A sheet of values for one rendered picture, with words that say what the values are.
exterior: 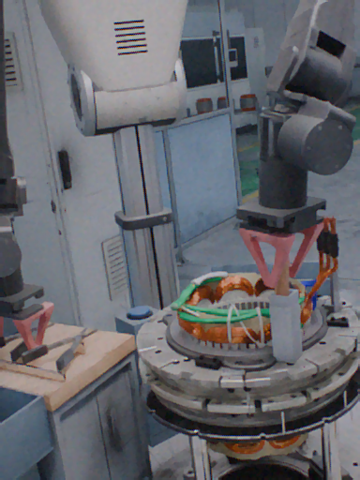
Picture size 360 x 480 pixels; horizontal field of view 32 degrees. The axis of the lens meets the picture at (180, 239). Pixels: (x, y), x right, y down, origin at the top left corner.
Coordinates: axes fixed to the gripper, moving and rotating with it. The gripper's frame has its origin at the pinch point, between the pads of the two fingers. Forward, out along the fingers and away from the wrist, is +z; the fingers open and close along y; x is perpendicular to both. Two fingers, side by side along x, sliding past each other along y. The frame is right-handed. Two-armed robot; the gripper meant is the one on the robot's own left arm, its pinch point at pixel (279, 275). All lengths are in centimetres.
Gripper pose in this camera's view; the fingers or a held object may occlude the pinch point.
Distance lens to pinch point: 78.0
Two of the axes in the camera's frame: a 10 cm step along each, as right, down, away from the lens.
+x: -7.4, -1.9, 6.5
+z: 0.2, 9.5, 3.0
